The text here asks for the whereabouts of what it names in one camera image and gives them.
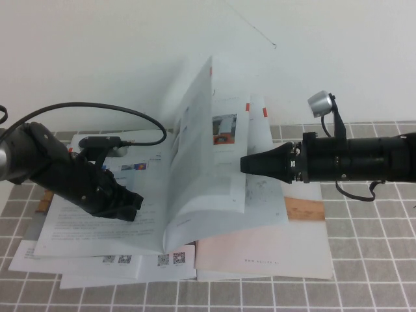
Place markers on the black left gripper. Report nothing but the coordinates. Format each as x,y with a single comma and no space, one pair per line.
87,188

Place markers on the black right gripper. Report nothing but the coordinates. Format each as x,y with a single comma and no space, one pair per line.
325,159

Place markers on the white printed book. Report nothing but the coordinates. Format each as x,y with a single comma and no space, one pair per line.
195,146

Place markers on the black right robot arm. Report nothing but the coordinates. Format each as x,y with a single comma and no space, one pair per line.
383,159

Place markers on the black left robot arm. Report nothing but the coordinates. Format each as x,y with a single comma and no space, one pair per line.
32,156

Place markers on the white brochure with QR codes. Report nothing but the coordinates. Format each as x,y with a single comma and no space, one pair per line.
162,273
81,266

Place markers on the brochure with red Chinese title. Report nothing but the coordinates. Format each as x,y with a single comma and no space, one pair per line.
276,247

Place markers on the brochure with yellow boxes photo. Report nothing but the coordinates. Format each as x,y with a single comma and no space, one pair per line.
34,227

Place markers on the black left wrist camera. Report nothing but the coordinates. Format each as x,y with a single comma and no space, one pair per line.
97,142

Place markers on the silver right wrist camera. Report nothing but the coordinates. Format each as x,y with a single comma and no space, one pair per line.
320,102

